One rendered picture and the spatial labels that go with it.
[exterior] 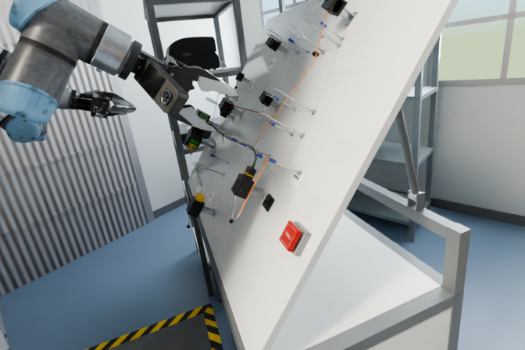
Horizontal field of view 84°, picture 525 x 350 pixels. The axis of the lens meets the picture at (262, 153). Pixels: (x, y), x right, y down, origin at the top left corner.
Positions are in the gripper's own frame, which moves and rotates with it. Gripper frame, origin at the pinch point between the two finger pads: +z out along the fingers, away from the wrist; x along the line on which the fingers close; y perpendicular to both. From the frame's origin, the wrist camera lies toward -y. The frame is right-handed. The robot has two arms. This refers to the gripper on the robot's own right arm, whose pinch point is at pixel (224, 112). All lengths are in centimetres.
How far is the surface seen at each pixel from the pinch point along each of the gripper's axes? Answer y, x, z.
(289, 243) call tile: -16.8, 14.8, 21.1
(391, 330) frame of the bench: -29, 24, 58
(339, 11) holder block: 20.7, -35.5, 21.9
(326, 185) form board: -11.7, 1.3, 24.7
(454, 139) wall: 90, -51, 229
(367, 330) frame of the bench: -27, 27, 53
